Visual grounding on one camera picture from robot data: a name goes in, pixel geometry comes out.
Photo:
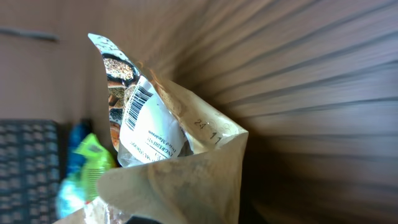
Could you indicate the light blue snack packet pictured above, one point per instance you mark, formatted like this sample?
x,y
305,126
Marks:
x,y
70,197

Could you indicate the beige cookie snack bag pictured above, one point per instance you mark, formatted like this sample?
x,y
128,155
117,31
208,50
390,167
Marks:
x,y
178,159

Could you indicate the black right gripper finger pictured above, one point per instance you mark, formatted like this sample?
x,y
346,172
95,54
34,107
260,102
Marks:
x,y
141,220

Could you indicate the grey plastic shopping basket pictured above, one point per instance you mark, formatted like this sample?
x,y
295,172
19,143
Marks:
x,y
30,171

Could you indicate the blue snack bar wrapper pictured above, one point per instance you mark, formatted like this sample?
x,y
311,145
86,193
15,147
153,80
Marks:
x,y
78,133

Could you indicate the green snack bag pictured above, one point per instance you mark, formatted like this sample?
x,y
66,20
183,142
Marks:
x,y
98,160

